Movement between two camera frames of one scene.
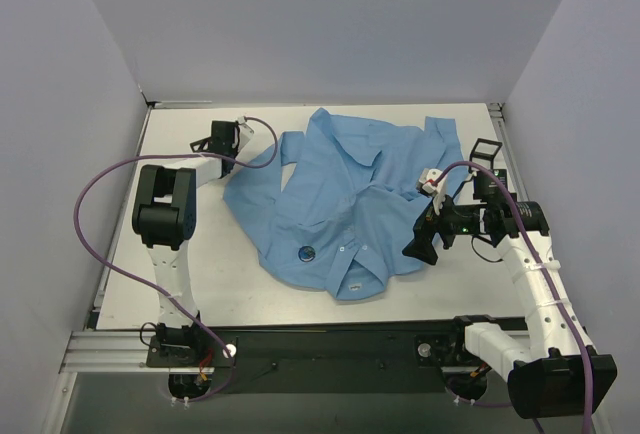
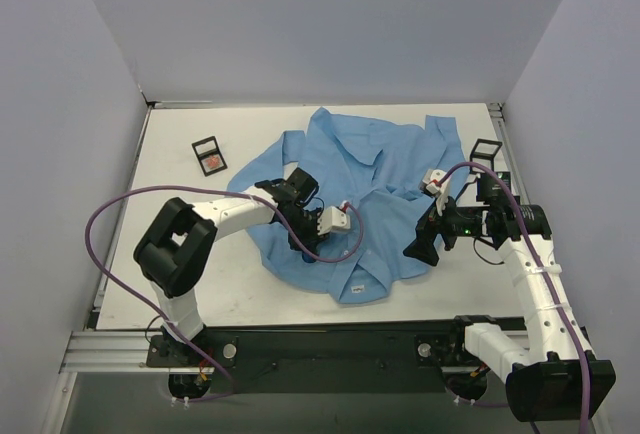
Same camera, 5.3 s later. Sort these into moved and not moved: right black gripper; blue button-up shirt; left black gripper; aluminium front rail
Moved: left black gripper
Not moved: right black gripper; blue button-up shirt; aluminium front rail
